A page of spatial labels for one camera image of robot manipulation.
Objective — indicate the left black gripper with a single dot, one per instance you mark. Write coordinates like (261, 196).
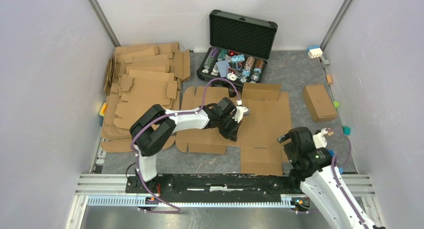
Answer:
(231, 134)

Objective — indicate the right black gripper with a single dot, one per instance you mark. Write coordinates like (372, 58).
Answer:
(294, 162)

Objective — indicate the cardboard box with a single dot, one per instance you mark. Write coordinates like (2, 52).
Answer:
(269, 118)
(319, 104)

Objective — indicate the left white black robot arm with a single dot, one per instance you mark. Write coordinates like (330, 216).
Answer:
(152, 130)

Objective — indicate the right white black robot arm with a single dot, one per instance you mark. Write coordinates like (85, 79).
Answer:
(316, 174)

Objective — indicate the folded closed cardboard box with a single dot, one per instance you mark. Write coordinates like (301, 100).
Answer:
(319, 104)

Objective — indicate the blue green block stack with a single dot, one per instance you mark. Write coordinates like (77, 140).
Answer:
(341, 171)

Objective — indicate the green small cube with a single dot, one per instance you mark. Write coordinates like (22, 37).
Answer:
(336, 104)

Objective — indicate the teal small cube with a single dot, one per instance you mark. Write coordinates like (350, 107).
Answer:
(346, 130)

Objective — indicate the black poker chip case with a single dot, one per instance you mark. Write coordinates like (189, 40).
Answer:
(239, 49)

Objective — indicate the small wooden cube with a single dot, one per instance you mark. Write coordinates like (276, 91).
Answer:
(329, 79)

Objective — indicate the grey small block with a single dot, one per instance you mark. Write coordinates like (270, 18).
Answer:
(324, 62)

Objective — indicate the blue white toy block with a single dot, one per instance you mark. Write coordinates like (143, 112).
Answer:
(314, 51)

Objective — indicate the stack of flat cardboard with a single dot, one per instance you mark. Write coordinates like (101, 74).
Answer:
(138, 77)

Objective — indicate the orange yellow block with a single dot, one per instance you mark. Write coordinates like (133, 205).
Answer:
(102, 113)

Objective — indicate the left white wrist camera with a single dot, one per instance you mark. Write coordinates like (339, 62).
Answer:
(240, 111)

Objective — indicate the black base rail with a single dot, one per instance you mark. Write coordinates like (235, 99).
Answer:
(216, 188)

